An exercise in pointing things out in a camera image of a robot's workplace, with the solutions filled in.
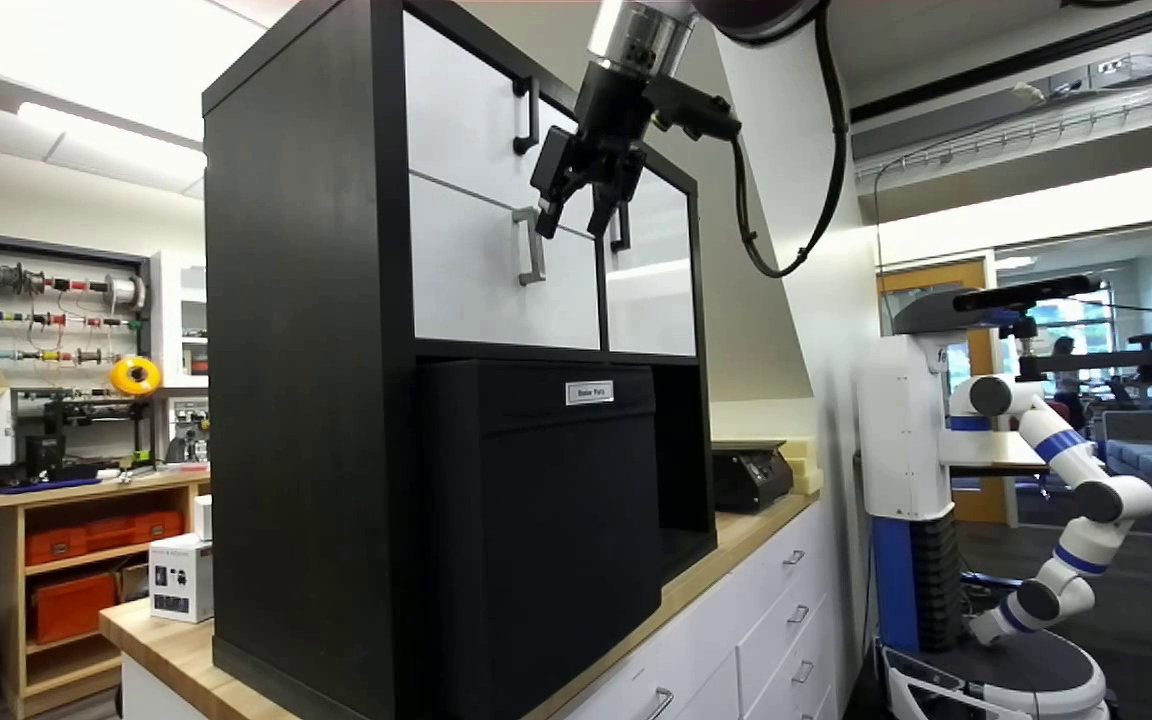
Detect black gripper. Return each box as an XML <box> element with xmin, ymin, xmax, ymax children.
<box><xmin>523</xmin><ymin>58</ymin><xmax>672</xmax><ymax>255</ymax></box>

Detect white drawer with silver handle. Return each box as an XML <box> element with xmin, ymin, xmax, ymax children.
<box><xmin>404</xmin><ymin>166</ymin><xmax>607</xmax><ymax>356</ymax></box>

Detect white counter drawer unit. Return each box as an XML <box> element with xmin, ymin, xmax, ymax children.
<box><xmin>112</xmin><ymin>490</ymin><xmax>849</xmax><ymax>720</ymax></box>

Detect white cabinet door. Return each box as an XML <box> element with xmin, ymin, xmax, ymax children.
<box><xmin>598</xmin><ymin>154</ymin><xmax>704</xmax><ymax>360</ymax></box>

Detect black desktop device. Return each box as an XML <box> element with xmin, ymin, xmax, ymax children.
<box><xmin>710</xmin><ymin>435</ymin><xmax>797</xmax><ymax>516</ymax></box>

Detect black and white cabinet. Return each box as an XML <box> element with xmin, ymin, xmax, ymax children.
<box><xmin>199</xmin><ymin>0</ymin><xmax>722</xmax><ymax>720</ymax></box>

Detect black fabric storage bin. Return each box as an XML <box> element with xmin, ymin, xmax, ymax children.
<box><xmin>417</xmin><ymin>356</ymin><xmax>670</xmax><ymax>720</ymax></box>

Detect white and blue mobile robot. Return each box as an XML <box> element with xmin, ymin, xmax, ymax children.
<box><xmin>851</xmin><ymin>270</ymin><xmax>1152</xmax><ymax>720</ymax></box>

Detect yellow filament spool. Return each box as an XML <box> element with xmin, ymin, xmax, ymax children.
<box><xmin>109</xmin><ymin>352</ymin><xmax>168</xmax><ymax>402</ymax></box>

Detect grey tool pegboard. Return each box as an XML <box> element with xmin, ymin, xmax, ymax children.
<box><xmin>0</xmin><ymin>231</ymin><xmax>161</xmax><ymax>372</ymax></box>

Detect white box with printed pictures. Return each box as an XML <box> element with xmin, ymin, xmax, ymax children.
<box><xmin>146</xmin><ymin>529</ymin><xmax>216</xmax><ymax>626</ymax></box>

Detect black benchtop machine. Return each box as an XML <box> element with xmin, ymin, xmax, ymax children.
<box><xmin>13</xmin><ymin>389</ymin><xmax>161</xmax><ymax>479</ymax></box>

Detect long orange storage bin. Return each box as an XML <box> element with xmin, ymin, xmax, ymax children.
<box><xmin>24</xmin><ymin>502</ymin><xmax>192</xmax><ymax>570</ymax></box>

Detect short orange storage bin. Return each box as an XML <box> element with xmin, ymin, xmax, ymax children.
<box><xmin>24</xmin><ymin>568</ymin><xmax>124</xmax><ymax>646</ymax></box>

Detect wooden workbench with shelves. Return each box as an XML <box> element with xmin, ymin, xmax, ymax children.
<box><xmin>0</xmin><ymin>464</ymin><xmax>216</xmax><ymax>720</ymax></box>

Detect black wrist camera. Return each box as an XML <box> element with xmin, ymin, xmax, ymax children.
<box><xmin>659</xmin><ymin>83</ymin><xmax>745</xmax><ymax>143</ymax></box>

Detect white drawer with black handle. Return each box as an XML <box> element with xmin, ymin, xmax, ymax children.
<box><xmin>399</xmin><ymin>10</ymin><xmax>579</xmax><ymax>231</ymax></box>

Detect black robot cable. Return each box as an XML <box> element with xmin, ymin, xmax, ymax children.
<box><xmin>730</xmin><ymin>10</ymin><xmax>856</xmax><ymax>285</ymax></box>

